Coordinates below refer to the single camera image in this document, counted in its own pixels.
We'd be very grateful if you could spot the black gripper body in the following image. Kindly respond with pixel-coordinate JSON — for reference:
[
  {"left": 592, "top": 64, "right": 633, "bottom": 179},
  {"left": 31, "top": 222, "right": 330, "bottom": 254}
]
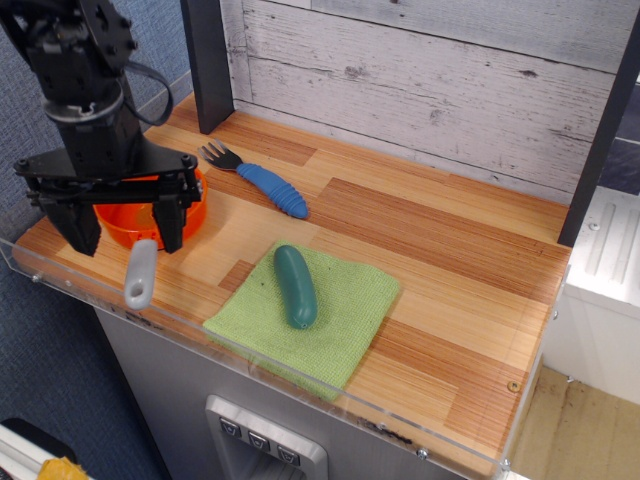
[{"left": 14, "top": 94, "right": 203, "bottom": 212}]

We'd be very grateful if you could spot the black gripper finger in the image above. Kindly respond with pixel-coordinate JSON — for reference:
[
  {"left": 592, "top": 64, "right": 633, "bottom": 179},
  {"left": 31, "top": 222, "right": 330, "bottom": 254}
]
[
  {"left": 152, "top": 200, "right": 186, "bottom": 253},
  {"left": 41, "top": 201, "right": 101, "bottom": 256}
]

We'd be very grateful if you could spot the orange pan with grey handle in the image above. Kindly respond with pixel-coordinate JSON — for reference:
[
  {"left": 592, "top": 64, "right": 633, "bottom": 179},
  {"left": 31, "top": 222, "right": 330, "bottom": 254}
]
[{"left": 93, "top": 167, "right": 209, "bottom": 311}]

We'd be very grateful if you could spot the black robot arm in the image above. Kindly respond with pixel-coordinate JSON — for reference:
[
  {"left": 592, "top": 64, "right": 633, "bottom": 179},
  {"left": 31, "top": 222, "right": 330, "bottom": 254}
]
[{"left": 1, "top": 1, "right": 202, "bottom": 256}]

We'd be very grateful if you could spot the green toy cucumber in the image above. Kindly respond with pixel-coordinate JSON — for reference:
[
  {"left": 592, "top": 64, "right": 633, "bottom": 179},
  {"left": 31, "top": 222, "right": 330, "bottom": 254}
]
[{"left": 273, "top": 245, "right": 318, "bottom": 330}]

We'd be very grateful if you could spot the grey metal cabinet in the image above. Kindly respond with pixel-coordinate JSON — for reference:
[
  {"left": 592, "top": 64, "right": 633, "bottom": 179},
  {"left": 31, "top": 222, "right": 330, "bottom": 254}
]
[{"left": 97, "top": 311, "right": 458, "bottom": 479}]

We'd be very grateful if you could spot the green cloth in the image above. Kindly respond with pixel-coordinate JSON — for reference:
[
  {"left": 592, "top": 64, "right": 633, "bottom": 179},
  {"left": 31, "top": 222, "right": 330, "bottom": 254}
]
[{"left": 203, "top": 242, "right": 400, "bottom": 401}]

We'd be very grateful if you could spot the silver button panel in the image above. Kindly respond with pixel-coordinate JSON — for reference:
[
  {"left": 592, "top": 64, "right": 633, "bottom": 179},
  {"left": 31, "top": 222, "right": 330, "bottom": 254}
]
[{"left": 205, "top": 395, "right": 329, "bottom": 479}]

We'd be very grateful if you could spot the white ribbed appliance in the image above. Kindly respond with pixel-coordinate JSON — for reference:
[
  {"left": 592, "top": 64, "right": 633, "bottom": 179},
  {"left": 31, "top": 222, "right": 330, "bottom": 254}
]
[{"left": 542, "top": 187, "right": 639, "bottom": 404}]

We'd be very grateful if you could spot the fork with blue handle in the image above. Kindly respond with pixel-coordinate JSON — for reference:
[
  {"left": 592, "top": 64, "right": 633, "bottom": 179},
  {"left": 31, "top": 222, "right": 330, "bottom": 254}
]
[{"left": 198, "top": 139, "right": 309, "bottom": 219}]

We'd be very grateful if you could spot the dark left frame post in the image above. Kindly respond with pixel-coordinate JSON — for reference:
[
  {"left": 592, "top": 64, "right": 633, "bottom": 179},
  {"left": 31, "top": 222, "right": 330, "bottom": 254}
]
[{"left": 180, "top": 0, "right": 235, "bottom": 134}]

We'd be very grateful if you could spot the dark frame post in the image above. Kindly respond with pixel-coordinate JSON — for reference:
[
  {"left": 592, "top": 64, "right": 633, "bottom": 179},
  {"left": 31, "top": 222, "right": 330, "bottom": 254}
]
[
  {"left": 180, "top": 0, "right": 235, "bottom": 134},
  {"left": 557, "top": 13, "right": 639, "bottom": 247}
]

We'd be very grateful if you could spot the dark right frame post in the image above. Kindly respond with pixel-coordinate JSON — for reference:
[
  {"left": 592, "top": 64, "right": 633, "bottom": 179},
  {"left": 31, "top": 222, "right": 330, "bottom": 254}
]
[{"left": 557, "top": 13, "right": 639, "bottom": 247}]

